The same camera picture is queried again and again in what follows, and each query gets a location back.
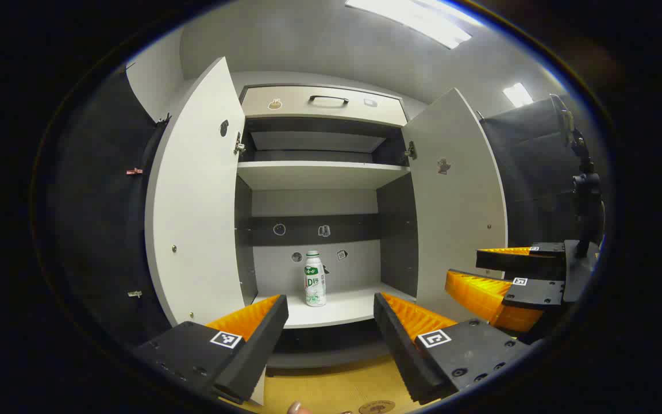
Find small ceiling light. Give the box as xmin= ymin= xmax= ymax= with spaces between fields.
xmin=503 ymin=82 xmax=534 ymax=108

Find white cabinet door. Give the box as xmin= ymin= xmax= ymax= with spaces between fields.
xmin=401 ymin=87 xmax=509 ymax=323
xmin=144 ymin=56 xmax=247 ymax=328

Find long ceiling light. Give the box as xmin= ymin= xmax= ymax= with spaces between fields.
xmin=345 ymin=0 xmax=484 ymax=50

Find white and grey cabinet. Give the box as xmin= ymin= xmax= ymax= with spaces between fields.
xmin=233 ymin=83 xmax=419 ymax=369

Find white plastic bottle green label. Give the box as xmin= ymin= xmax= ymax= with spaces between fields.
xmin=304 ymin=250 xmax=327 ymax=308

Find white cabinet shelf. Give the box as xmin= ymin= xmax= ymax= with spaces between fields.
xmin=237 ymin=161 xmax=411 ymax=191

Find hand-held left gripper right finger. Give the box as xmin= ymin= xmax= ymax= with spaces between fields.
xmin=374 ymin=292 xmax=532 ymax=405

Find white cabinet drawer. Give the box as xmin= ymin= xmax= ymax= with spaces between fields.
xmin=241 ymin=85 xmax=408 ymax=127

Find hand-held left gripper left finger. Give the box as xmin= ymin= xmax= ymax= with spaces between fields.
xmin=134 ymin=294 xmax=290 ymax=405

